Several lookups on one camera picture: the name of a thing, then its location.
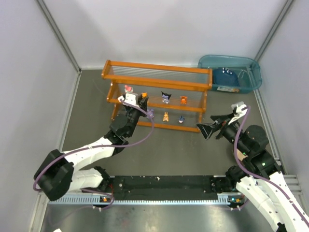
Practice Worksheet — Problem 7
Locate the blue donkey toy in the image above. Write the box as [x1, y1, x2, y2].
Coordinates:
[178, 116, 185, 123]

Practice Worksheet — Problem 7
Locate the tan tape roll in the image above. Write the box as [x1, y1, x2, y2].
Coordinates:
[237, 150, 248, 161]

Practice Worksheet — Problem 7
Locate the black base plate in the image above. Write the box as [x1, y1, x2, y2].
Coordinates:
[96, 175, 239, 201]

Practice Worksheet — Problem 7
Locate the teal plastic bin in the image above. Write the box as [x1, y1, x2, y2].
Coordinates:
[197, 55, 262, 94]

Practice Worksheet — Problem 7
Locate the pink heart flower toy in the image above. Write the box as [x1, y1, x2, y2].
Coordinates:
[124, 85, 134, 93]

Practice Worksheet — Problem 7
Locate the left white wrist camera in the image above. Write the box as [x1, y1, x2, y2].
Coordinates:
[117, 92, 139, 108]

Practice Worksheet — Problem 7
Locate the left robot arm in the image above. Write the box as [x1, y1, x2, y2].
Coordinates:
[33, 93, 148, 201]

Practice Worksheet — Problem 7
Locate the orange striped tiger toy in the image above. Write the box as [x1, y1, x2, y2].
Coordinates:
[181, 96, 188, 105]

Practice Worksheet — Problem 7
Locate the orange wooden shelf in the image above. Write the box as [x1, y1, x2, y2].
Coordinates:
[101, 60, 212, 132]

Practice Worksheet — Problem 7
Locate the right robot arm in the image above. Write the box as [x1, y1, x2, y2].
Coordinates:
[197, 108, 309, 232]

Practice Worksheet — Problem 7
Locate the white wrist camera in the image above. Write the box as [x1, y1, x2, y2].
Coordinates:
[228, 101, 247, 125]
[117, 92, 139, 108]

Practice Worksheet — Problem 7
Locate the aluminium frame rail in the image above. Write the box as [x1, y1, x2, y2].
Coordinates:
[284, 174, 302, 195]

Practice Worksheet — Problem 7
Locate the black white Kuromi toy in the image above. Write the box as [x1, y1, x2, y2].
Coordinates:
[161, 91, 171, 104]

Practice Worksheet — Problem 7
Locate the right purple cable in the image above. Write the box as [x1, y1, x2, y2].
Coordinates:
[233, 105, 309, 223]

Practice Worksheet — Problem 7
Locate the purple bunny toy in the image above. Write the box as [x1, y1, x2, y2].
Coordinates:
[147, 109, 154, 118]

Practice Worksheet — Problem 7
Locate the dark blue cap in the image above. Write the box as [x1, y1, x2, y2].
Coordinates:
[212, 67, 239, 87]

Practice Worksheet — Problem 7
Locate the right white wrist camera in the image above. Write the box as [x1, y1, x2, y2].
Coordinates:
[228, 101, 247, 125]

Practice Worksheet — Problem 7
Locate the orange rabbit toy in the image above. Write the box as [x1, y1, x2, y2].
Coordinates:
[163, 112, 169, 122]

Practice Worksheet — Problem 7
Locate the grey slotted cable duct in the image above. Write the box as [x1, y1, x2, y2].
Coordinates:
[49, 193, 231, 205]

